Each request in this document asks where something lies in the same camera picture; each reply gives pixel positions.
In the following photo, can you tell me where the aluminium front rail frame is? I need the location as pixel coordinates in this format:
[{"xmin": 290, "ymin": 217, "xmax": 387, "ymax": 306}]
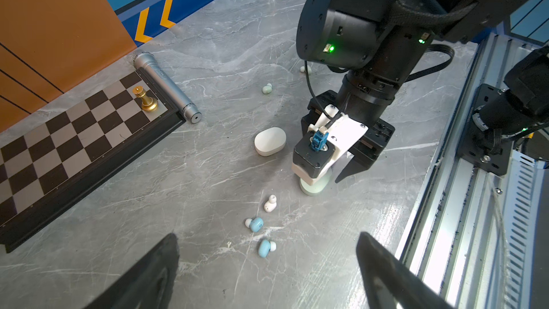
[{"xmin": 396, "ymin": 34, "xmax": 548, "ymax": 308}]

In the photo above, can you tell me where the blue earbud lower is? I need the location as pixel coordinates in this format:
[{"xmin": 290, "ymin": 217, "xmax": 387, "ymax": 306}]
[{"xmin": 257, "ymin": 239, "xmax": 277, "ymax": 258}]

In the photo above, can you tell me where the white earbud case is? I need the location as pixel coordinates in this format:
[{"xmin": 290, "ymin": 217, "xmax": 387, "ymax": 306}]
[{"xmin": 254, "ymin": 127, "xmax": 287, "ymax": 157}]

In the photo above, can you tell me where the blue earbud upper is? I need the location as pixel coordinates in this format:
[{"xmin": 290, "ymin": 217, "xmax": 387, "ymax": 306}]
[{"xmin": 244, "ymin": 217, "xmax": 264, "ymax": 233}]

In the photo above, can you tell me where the gold chess piece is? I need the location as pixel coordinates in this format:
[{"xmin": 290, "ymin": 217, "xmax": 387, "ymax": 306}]
[{"xmin": 132, "ymin": 86, "xmax": 158, "ymax": 112}]

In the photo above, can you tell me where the white earbud near blue pair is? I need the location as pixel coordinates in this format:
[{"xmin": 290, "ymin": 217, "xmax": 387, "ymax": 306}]
[{"xmin": 263, "ymin": 195, "xmax": 277, "ymax": 213}]

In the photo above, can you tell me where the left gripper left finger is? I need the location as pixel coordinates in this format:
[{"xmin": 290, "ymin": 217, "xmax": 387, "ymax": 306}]
[{"xmin": 87, "ymin": 233, "xmax": 180, "ymax": 308}]

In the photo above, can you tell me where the mint green earbud case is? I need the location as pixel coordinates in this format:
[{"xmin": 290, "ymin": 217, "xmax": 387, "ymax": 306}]
[{"xmin": 300, "ymin": 169, "xmax": 333, "ymax": 197}]

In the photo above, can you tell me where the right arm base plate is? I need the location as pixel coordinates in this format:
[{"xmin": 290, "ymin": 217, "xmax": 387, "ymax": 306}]
[{"xmin": 457, "ymin": 84, "xmax": 520, "ymax": 177}]

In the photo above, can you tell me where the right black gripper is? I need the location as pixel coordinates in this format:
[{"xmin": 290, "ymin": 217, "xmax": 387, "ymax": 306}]
[{"xmin": 301, "ymin": 99, "xmax": 395, "ymax": 183}]

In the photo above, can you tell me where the black white chessboard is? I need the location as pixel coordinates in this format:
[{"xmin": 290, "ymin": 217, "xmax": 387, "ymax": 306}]
[{"xmin": 1, "ymin": 70, "xmax": 185, "ymax": 253}]

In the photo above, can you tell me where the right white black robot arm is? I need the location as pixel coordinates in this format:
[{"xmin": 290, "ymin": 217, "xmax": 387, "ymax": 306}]
[{"xmin": 292, "ymin": 0, "xmax": 528, "ymax": 185}]

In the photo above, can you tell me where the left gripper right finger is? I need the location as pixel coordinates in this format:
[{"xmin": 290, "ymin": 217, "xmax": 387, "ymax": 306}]
[{"xmin": 356, "ymin": 232, "xmax": 451, "ymax": 308}]

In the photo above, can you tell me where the silver microphone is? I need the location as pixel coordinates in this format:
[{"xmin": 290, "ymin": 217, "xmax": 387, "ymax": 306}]
[{"xmin": 134, "ymin": 52, "xmax": 202, "ymax": 124}]

